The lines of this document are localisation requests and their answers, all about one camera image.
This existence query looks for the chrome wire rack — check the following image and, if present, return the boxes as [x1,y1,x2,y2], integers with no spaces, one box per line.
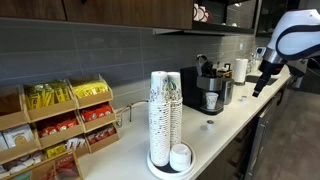
[115,99,149,128]

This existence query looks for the dark lower cabinet drawers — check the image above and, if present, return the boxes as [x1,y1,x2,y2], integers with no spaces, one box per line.
[196,123,256,180]

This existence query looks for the tall paper cup stack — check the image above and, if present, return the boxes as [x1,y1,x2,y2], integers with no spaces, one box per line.
[148,70,172,167]

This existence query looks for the yellow tea packets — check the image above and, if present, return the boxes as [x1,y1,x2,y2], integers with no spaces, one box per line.
[23,81,72,110]
[72,79,109,99]

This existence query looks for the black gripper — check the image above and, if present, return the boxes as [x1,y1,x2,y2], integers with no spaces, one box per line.
[252,58,287,98]

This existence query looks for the dark wood upper cabinet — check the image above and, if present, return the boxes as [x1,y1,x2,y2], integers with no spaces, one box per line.
[0,0,194,30]

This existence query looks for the printed paper cup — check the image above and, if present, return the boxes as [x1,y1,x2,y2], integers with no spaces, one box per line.
[205,92,219,110]

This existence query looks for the white sugar packets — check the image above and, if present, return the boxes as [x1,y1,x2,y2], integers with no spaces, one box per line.
[65,137,86,151]

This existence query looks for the white creamer packets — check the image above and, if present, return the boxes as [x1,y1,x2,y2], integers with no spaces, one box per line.
[0,151,44,174]

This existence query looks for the small wooden box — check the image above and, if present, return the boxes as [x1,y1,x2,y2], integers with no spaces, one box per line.
[216,63,234,79]

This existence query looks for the round white tray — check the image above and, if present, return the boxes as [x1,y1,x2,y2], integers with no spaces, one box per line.
[146,141,197,180]

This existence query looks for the black silver coffee machine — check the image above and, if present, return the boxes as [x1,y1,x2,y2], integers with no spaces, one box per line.
[180,54,225,116]

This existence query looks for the small yellow packets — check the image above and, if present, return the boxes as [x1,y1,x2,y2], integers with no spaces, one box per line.
[44,143,68,159]

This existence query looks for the short white cup stack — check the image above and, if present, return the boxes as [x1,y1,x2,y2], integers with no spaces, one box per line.
[169,143,193,173]

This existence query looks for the white mugs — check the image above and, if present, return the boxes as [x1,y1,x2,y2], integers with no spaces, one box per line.
[193,3,211,23]

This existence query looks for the white tea box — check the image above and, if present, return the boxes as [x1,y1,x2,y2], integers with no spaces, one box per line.
[2,124,34,148]

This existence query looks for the white cylindrical container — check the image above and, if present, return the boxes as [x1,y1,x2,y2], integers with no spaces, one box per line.
[234,58,249,84]

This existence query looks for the red tea packets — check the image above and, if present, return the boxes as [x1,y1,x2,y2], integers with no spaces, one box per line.
[80,103,114,123]
[86,124,117,145]
[38,118,79,138]

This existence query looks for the dark water tank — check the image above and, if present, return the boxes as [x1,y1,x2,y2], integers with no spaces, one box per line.
[221,78,235,105]

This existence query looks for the short paper cup stack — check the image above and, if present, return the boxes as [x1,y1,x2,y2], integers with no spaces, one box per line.
[166,71,184,148]

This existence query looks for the wooden tea organizer shelf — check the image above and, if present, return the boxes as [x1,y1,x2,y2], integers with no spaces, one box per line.
[0,73,120,180]

